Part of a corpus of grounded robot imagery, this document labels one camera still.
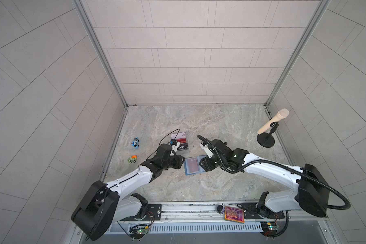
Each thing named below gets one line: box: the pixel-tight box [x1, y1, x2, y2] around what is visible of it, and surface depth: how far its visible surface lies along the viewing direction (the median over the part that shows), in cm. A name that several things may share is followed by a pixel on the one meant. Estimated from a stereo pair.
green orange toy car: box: [128, 154, 138, 164], surface depth 88 cm
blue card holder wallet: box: [184, 154, 208, 176], surface depth 86 cm
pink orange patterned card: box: [224, 205, 246, 224], surface depth 71 cm
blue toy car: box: [131, 136, 140, 149], surface depth 95 cm
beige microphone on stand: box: [256, 108, 290, 148], surface depth 91 cm
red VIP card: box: [187, 157, 199, 174], surface depth 86 cm
